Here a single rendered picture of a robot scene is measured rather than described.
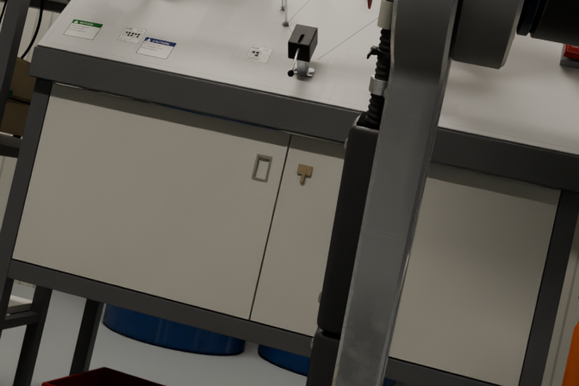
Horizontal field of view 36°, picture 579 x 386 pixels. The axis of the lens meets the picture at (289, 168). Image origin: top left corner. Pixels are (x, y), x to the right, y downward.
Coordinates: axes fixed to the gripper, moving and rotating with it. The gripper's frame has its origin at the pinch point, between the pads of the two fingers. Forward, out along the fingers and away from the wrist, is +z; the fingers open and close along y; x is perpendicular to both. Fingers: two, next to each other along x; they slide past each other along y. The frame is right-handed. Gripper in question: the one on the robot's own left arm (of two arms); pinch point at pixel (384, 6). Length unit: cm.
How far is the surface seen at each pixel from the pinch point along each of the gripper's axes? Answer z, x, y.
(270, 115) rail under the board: 27.7, -3.1, 19.6
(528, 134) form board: 22.1, -7.3, -31.1
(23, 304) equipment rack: 99, -11, 81
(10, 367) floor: 133, -22, 93
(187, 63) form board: 23.1, -10.3, 40.6
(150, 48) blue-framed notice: 22, -13, 50
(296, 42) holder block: 12.8, -7.6, 17.0
